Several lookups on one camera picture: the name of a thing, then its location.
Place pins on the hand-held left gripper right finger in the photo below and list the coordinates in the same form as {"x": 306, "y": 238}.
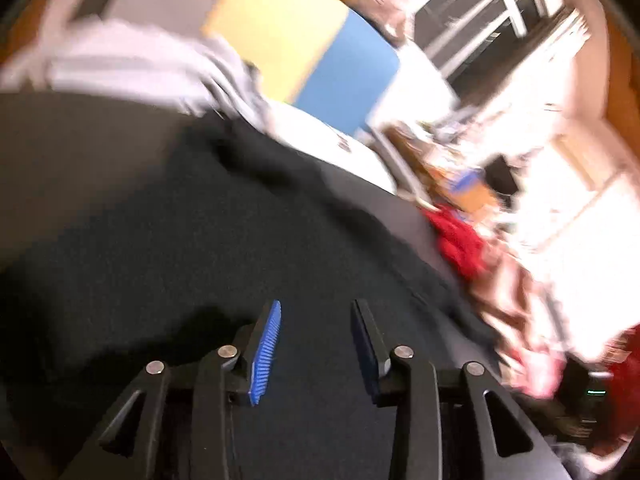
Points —
{"x": 364, "y": 350}

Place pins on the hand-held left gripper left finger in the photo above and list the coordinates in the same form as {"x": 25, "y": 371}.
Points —
{"x": 265, "y": 355}

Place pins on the black sweater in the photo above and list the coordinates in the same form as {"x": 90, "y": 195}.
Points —
{"x": 300, "y": 240}

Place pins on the red cloth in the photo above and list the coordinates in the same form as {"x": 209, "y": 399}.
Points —
{"x": 457, "y": 240}

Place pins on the white printed pillow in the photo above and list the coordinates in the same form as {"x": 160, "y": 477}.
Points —
{"x": 325, "y": 150}

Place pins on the black monitor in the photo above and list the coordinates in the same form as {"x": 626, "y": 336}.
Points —
{"x": 501, "y": 175}

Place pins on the light grey shirt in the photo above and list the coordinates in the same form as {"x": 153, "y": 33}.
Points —
{"x": 125, "y": 70}

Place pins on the grey yellow blue sofa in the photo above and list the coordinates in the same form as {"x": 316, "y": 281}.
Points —
{"x": 280, "y": 30}

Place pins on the white framed window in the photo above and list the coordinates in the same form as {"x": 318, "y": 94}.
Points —
{"x": 465, "y": 10}

